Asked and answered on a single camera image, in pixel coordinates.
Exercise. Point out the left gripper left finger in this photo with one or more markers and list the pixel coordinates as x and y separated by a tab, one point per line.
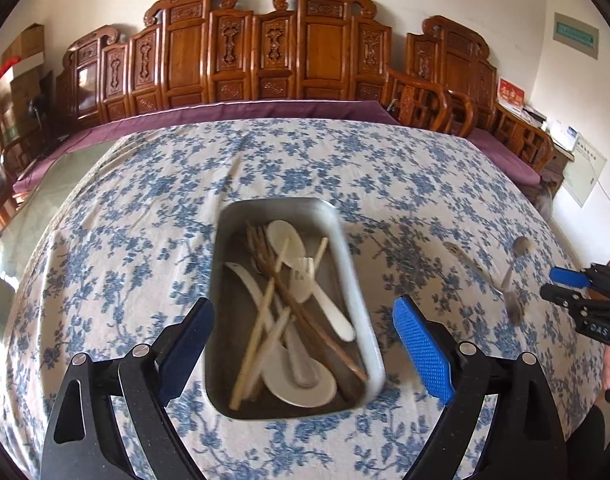
182	346

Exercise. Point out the green wall sign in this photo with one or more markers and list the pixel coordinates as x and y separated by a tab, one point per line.
576	34

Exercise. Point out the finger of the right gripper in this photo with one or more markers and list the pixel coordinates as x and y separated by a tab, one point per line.
567	298
575	279

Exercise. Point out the blue floral tablecloth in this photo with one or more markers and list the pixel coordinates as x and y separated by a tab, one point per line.
132	247

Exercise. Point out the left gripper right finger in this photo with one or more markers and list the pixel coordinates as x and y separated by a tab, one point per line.
430	348

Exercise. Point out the red box on cabinet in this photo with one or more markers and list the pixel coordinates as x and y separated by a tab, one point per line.
510	94

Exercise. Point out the cardboard boxes stack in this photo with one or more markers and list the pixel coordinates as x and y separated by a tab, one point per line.
20	74

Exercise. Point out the white wall chart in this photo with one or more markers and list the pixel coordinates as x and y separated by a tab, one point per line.
583	172

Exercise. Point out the grey metal utensil tray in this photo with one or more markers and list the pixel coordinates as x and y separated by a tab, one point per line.
236	288

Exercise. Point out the wooden armchair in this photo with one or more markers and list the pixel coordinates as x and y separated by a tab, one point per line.
422	104

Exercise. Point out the large white ladle spoon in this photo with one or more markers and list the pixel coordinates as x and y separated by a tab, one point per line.
303	398

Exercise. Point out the light bamboo chopstick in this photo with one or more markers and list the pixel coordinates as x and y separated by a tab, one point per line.
239	391
303	373

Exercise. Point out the white plastic spoon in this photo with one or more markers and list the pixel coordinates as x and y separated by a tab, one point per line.
285	240

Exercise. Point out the dark brown wooden chopstick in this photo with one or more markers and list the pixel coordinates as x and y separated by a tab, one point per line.
324	347

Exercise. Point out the carved wooden bench back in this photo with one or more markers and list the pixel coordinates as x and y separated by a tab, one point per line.
194	52

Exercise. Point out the small steel spoon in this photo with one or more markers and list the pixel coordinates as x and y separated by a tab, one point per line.
520	248

